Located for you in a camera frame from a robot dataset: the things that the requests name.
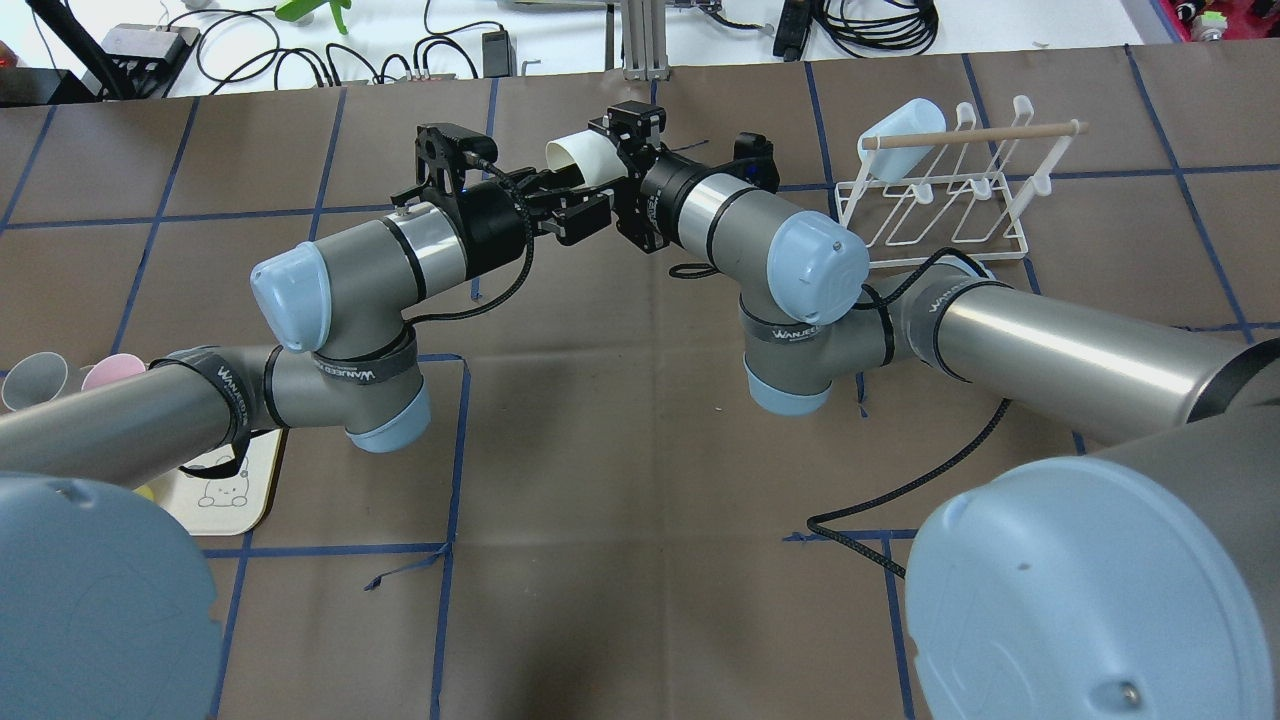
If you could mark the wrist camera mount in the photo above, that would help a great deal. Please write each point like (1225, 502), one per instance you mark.
(443, 156)
(753, 161)

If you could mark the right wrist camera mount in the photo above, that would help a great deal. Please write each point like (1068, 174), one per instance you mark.
(753, 161)

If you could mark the aluminium frame post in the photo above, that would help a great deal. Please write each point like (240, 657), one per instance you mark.
(644, 40)

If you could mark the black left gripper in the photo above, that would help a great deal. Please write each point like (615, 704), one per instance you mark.
(490, 213)

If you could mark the black power adapter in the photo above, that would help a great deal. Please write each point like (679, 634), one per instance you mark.
(498, 53)

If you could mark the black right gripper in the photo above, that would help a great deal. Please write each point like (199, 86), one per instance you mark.
(658, 192)

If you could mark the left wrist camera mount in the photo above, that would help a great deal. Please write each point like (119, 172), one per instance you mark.
(443, 156)

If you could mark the grey cup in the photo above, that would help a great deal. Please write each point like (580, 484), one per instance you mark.
(35, 380)

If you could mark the green handled reacher grabber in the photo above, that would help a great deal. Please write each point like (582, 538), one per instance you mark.
(298, 11)

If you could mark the pink cup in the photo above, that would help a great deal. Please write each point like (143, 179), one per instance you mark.
(112, 369)

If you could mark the red parts tray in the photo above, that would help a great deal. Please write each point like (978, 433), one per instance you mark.
(1221, 20)

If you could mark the white wire cup rack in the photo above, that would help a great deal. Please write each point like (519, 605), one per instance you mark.
(930, 178)

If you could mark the white cup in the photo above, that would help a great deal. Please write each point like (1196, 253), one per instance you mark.
(579, 149)

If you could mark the cream rabbit tray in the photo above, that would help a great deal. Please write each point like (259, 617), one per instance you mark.
(228, 506)

